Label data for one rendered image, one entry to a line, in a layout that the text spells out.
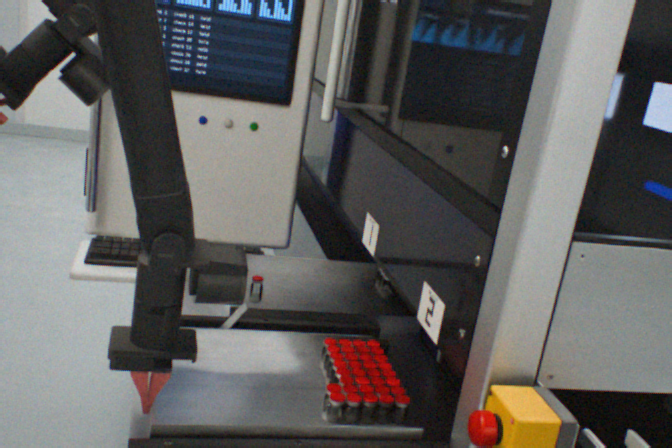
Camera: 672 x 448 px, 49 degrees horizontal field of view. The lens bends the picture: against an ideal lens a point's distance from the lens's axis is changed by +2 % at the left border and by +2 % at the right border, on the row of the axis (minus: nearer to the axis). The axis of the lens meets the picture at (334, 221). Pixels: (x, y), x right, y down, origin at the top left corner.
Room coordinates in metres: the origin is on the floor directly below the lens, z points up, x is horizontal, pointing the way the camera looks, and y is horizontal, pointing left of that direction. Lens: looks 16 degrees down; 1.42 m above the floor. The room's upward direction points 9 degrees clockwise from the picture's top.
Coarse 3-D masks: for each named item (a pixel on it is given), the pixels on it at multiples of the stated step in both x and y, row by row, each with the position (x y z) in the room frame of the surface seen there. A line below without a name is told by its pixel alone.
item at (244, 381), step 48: (240, 336) 1.02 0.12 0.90; (288, 336) 1.04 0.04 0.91; (336, 336) 1.06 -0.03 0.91; (192, 384) 0.90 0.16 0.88; (240, 384) 0.92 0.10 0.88; (288, 384) 0.94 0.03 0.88; (192, 432) 0.76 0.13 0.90; (240, 432) 0.77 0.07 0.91; (288, 432) 0.79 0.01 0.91; (336, 432) 0.80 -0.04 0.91; (384, 432) 0.82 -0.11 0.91
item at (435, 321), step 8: (424, 288) 1.00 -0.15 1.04; (424, 296) 1.00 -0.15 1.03; (432, 296) 0.97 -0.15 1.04; (424, 304) 0.99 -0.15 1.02; (432, 304) 0.96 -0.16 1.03; (440, 304) 0.94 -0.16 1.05; (424, 312) 0.98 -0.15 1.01; (440, 312) 0.93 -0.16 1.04; (424, 320) 0.98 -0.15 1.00; (432, 320) 0.95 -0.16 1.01; (440, 320) 0.93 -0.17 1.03; (424, 328) 0.97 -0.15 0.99; (432, 328) 0.95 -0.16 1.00; (432, 336) 0.94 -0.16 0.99
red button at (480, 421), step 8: (472, 416) 0.72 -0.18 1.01; (480, 416) 0.71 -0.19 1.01; (488, 416) 0.71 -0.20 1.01; (472, 424) 0.71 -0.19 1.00; (480, 424) 0.71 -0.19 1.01; (488, 424) 0.70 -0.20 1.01; (472, 432) 0.71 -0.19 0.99; (480, 432) 0.70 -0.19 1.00; (488, 432) 0.70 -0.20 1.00; (496, 432) 0.70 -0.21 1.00; (472, 440) 0.71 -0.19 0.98; (480, 440) 0.70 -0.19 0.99; (488, 440) 0.70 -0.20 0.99; (496, 440) 0.70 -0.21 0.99
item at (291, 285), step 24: (264, 264) 1.37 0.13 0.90; (288, 264) 1.39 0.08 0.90; (312, 264) 1.40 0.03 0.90; (336, 264) 1.41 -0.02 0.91; (360, 264) 1.42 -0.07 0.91; (264, 288) 1.28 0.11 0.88; (288, 288) 1.30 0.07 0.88; (312, 288) 1.32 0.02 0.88; (336, 288) 1.34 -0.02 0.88; (360, 288) 1.36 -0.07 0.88; (264, 312) 1.12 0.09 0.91; (288, 312) 1.13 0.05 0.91; (312, 312) 1.14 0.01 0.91; (336, 312) 1.15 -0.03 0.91; (360, 312) 1.24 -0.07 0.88; (384, 312) 1.26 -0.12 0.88
